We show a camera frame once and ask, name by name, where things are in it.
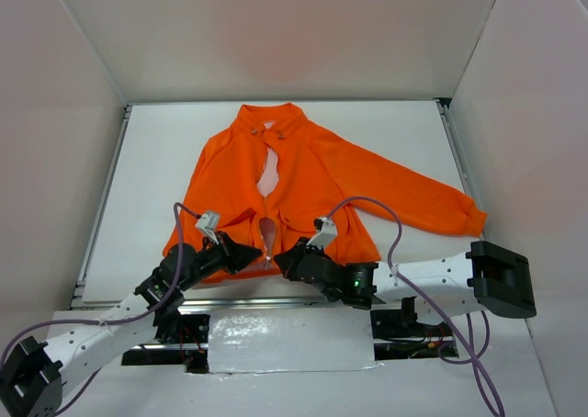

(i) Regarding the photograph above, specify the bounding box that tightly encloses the orange zip-up jacket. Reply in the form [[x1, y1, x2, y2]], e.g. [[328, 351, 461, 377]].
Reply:
[[168, 103, 486, 279]]

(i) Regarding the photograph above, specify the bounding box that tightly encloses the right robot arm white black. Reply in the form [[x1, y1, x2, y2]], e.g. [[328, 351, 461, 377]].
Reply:
[[275, 240, 537, 335]]

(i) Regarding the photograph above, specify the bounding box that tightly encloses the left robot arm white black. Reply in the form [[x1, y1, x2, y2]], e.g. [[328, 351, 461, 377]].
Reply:
[[1, 231, 262, 416]]

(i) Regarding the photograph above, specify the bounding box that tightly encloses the white foil-taped panel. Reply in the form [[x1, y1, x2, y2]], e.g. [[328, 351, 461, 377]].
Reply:
[[208, 307, 377, 374]]

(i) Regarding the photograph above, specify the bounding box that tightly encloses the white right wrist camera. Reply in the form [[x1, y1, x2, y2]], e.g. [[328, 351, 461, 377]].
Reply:
[[306, 217, 337, 251]]

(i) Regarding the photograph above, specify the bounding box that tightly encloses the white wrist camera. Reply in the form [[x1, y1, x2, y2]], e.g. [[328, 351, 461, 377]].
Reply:
[[306, 217, 337, 251], [196, 210, 221, 244]]

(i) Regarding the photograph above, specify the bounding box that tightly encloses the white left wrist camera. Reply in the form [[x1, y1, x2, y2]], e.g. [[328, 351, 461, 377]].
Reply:
[[196, 210, 221, 244]]

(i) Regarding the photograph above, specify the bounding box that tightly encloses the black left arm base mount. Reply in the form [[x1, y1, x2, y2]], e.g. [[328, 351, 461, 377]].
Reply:
[[120, 312, 210, 374]]

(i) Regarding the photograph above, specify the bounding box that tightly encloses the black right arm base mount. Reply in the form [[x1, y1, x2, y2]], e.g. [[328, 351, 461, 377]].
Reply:
[[370, 300, 458, 361]]

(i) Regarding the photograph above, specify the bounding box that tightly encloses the aluminium table frame rail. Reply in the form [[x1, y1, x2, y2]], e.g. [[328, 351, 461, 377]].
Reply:
[[68, 97, 512, 309]]

